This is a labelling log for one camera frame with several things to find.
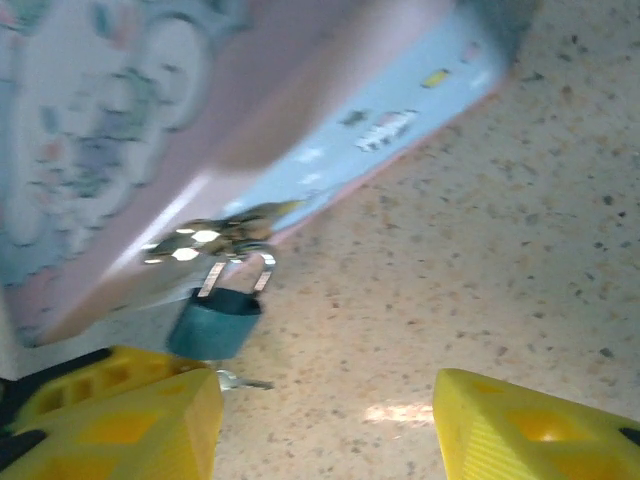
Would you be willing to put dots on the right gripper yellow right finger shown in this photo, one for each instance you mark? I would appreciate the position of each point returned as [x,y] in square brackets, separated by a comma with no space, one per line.
[530,440]

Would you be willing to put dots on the small teal padlock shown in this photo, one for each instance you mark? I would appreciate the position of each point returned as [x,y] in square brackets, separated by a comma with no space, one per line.
[215,325]

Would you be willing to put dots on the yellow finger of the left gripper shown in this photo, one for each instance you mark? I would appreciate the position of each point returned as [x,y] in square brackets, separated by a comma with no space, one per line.
[115,372]

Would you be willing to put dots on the pastel cartoon tin box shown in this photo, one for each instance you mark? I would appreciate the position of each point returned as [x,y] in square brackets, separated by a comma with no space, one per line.
[250,75]

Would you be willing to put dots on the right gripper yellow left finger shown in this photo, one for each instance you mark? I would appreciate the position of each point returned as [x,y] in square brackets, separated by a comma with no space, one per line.
[125,440]

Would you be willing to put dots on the small metal key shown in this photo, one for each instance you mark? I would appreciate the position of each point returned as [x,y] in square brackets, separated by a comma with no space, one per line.
[245,383]

